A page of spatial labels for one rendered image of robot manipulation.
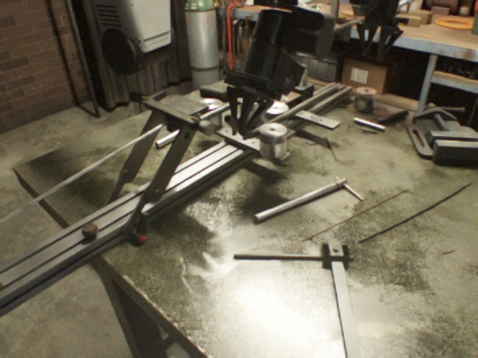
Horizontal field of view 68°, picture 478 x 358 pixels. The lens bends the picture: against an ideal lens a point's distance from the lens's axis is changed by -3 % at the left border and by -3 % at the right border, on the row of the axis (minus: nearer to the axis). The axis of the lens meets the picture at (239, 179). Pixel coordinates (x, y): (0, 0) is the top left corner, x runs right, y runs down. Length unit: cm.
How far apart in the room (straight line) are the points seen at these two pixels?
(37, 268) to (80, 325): 109
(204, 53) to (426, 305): 230
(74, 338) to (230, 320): 121
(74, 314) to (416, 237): 140
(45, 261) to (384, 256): 48
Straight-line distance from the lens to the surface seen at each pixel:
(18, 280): 58
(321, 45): 59
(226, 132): 76
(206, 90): 104
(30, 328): 175
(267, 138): 66
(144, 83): 134
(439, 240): 63
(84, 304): 172
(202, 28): 258
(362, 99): 97
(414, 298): 54
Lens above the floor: 128
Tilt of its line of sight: 36 degrees down
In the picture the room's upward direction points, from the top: 2 degrees counter-clockwise
